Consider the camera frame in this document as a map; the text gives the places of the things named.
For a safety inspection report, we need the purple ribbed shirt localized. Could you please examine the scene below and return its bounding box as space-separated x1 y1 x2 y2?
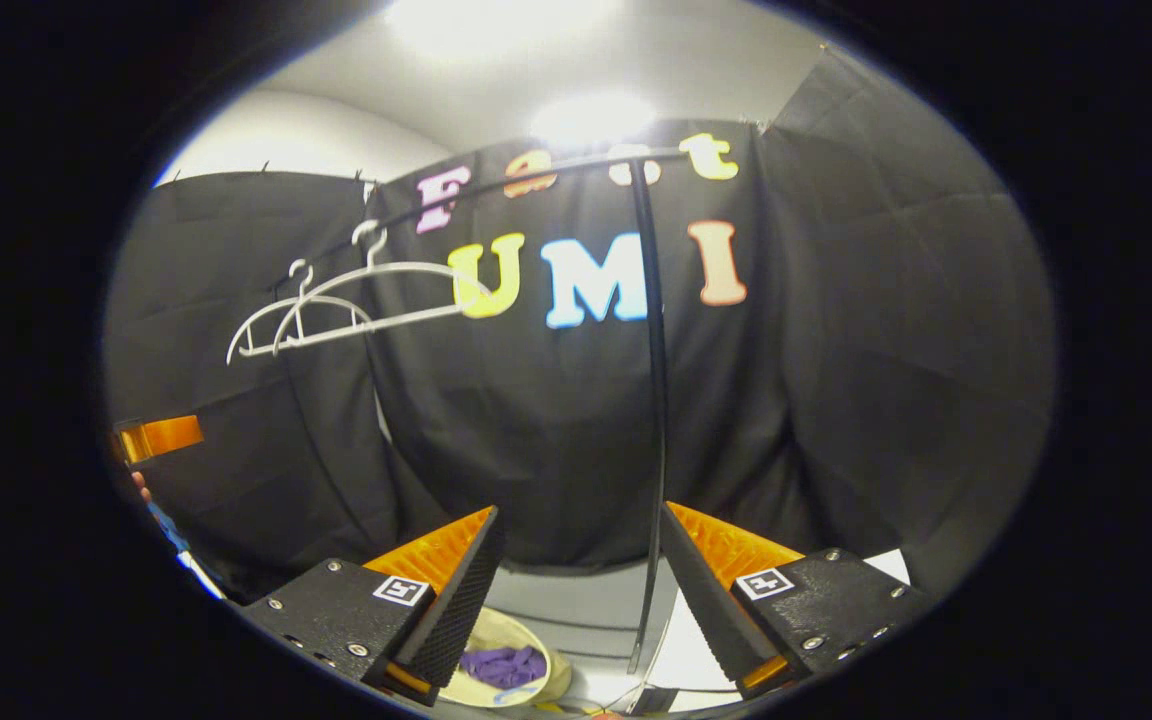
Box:
459 645 549 691

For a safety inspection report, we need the white clothes hanger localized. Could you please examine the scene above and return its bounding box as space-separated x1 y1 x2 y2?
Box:
226 260 374 367
273 220 493 357

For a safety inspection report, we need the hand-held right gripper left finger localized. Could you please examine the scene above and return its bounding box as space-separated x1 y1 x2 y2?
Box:
241 505 507 706

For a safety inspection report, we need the black clothes rack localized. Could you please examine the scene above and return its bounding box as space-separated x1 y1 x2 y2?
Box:
271 148 689 676

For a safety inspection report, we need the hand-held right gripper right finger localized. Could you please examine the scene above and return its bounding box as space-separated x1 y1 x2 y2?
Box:
661 500 932 701

